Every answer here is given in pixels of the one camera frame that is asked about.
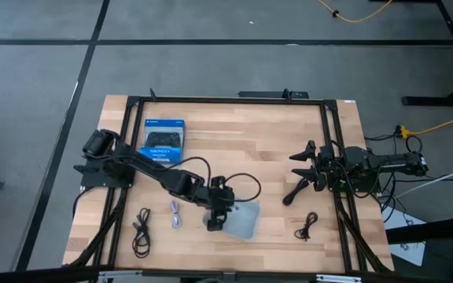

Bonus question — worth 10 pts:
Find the long black braided cable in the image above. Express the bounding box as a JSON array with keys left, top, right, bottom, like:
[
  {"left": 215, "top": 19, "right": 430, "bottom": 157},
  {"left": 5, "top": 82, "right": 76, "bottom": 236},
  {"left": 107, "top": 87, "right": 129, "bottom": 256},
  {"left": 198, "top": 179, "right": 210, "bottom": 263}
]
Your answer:
[{"left": 131, "top": 208, "right": 152, "bottom": 259}]

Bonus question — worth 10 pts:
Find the thick black coiled cable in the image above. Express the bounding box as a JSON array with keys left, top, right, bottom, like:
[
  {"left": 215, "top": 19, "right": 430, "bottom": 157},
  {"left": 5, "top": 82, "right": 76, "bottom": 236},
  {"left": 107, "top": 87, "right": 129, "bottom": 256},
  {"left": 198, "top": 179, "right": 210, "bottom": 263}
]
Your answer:
[{"left": 282, "top": 177, "right": 311, "bottom": 207}]

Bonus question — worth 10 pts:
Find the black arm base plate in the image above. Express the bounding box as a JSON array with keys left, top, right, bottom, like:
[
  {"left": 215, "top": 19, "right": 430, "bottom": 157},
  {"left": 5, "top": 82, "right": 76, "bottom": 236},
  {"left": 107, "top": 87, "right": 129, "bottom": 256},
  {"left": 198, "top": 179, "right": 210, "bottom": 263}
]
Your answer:
[{"left": 73, "top": 156, "right": 135, "bottom": 189}]

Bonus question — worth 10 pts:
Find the blue game controller box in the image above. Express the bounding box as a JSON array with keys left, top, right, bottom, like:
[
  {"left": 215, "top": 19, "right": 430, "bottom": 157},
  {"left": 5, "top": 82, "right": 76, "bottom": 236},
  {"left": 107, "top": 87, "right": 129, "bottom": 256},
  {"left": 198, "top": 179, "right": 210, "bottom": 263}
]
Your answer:
[{"left": 138, "top": 119, "right": 186, "bottom": 166}]

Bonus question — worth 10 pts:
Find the yellow extension cord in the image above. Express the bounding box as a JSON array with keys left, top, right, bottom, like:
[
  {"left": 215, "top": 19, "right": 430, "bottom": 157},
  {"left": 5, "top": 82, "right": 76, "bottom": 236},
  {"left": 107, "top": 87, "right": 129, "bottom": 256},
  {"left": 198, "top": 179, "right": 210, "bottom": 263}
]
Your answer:
[{"left": 315, "top": 0, "right": 393, "bottom": 24}]

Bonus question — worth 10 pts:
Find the purple white cable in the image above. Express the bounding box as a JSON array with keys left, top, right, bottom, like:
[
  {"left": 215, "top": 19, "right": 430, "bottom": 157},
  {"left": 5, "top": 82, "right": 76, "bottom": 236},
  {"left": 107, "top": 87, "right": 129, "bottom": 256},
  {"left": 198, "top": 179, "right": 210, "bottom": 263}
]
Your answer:
[{"left": 169, "top": 200, "right": 183, "bottom": 230}]

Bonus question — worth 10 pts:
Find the small black coiled cable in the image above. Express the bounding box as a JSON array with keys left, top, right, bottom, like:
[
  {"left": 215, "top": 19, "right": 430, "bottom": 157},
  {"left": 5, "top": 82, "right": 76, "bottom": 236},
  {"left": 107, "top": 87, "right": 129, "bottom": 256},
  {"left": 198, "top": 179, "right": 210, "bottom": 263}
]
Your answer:
[{"left": 293, "top": 211, "right": 319, "bottom": 242}]

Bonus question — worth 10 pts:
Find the black aluminium table frame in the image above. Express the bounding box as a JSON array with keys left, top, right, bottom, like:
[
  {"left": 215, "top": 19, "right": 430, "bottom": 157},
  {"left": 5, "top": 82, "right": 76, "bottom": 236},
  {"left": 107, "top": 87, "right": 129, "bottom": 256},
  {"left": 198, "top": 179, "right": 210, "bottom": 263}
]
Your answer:
[{"left": 91, "top": 88, "right": 393, "bottom": 275}]

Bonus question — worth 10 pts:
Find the yellow power cord with plug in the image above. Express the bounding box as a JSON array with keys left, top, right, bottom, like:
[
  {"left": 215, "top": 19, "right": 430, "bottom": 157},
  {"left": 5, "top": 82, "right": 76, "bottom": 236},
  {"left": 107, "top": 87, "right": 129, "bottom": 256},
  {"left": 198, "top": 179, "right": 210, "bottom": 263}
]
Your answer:
[{"left": 396, "top": 109, "right": 453, "bottom": 139}]

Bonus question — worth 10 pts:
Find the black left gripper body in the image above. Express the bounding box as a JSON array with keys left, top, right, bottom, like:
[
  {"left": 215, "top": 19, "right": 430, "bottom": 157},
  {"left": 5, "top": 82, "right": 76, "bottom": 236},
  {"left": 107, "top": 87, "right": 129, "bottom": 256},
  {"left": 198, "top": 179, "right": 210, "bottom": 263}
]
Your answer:
[{"left": 199, "top": 183, "right": 236, "bottom": 216}]

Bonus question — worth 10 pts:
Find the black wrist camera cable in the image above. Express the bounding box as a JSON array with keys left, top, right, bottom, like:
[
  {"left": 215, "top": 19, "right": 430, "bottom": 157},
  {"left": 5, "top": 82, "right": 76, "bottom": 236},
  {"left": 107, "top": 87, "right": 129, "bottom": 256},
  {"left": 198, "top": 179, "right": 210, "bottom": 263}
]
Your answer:
[{"left": 167, "top": 156, "right": 263, "bottom": 204}]

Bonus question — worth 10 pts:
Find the white paper sheet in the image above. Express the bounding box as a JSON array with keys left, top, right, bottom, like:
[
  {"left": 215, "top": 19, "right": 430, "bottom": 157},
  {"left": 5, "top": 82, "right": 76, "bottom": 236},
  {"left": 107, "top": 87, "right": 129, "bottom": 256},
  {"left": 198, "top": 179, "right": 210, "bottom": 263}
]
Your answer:
[{"left": 383, "top": 207, "right": 429, "bottom": 266}]

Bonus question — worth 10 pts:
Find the white plastic bin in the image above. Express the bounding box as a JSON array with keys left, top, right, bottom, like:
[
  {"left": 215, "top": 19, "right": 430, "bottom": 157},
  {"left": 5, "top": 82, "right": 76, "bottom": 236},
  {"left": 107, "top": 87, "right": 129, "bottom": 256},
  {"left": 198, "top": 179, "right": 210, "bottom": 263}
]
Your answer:
[{"left": 202, "top": 199, "right": 261, "bottom": 241}]

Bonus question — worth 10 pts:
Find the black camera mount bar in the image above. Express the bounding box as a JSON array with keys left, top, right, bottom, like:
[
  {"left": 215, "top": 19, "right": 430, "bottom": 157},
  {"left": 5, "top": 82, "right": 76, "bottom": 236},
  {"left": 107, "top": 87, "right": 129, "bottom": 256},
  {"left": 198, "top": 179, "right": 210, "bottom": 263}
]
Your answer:
[{"left": 238, "top": 88, "right": 311, "bottom": 100}]

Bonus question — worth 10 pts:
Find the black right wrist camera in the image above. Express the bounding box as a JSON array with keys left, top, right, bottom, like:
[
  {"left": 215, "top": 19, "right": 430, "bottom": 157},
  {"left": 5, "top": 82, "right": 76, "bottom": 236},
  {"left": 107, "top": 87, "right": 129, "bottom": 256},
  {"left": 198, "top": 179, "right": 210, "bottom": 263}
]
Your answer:
[{"left": 312, "top": 172, "right": 329, "bottom": 193}]

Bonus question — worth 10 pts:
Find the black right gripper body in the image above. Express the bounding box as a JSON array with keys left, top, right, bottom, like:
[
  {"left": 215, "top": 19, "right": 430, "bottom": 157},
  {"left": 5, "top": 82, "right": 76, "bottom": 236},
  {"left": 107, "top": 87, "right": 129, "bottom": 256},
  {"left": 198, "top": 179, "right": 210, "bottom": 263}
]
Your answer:
[{"left": 313, "top": 144, "right": 337, "bottom": 193}]

